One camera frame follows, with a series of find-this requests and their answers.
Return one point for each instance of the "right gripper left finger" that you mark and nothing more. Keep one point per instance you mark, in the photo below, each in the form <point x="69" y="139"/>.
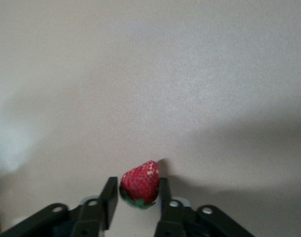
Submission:
<point x="110" y="197"/>

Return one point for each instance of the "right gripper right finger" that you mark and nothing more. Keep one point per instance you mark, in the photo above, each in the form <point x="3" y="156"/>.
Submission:
<point x="166" y="197"/>

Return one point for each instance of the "red strawberry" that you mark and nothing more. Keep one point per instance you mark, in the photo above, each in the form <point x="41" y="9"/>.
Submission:
<point x="140" y="182"/>

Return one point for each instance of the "brown table cover sheet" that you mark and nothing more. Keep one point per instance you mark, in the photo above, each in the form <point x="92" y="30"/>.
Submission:
<point x="165" y="74"/>

